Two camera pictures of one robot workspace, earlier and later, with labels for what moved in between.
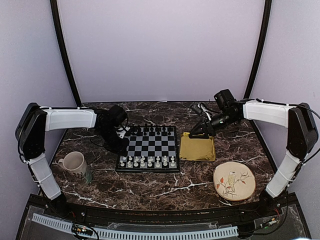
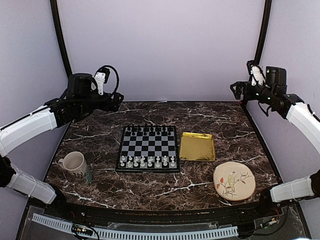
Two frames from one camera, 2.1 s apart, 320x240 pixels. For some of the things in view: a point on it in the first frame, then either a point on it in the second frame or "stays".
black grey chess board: [152, 148] stays
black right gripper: [207, 128] → [240, 85]
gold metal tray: [198, 149] stays
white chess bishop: [142, 163] stays
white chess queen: [150, 164] stays
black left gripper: [122, 148] → [107, 106]
